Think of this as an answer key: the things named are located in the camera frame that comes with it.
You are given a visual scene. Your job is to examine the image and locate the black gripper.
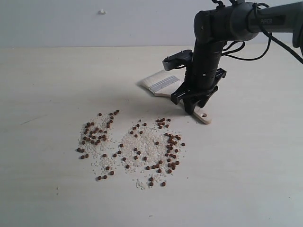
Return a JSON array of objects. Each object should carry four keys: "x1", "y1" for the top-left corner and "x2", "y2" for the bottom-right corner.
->
[{"x1": 170, "y1": 68, "x2": 227, "y2": 114}]

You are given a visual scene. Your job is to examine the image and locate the wooden paint brush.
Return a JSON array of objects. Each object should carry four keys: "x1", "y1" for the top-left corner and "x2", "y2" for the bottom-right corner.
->
[{"x1": 138, "y1": 70, "x2": 212, "y2": 124}]

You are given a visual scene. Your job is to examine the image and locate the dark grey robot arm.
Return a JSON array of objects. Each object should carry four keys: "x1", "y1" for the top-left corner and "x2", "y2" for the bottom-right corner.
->
[{"x1": 162, "y1": 0, "x2": 303, "y2": 114}]

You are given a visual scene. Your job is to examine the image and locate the scattered rice and brown pellets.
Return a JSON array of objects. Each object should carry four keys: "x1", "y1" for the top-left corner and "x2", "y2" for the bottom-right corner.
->
[{"x1": 75, "y1": 110, "x2": 186, "y2": 190}]

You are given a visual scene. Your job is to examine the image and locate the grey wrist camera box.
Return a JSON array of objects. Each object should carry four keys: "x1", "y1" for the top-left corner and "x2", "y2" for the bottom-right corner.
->
[{"x1": 162, "y1": 49, "x2": 193, "y2": 71}]

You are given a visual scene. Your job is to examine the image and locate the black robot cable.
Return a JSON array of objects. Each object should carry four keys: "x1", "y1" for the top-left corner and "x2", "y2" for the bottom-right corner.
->
[{"x1": 211, "y1": 0, "x2": 303, "y2": 65}]

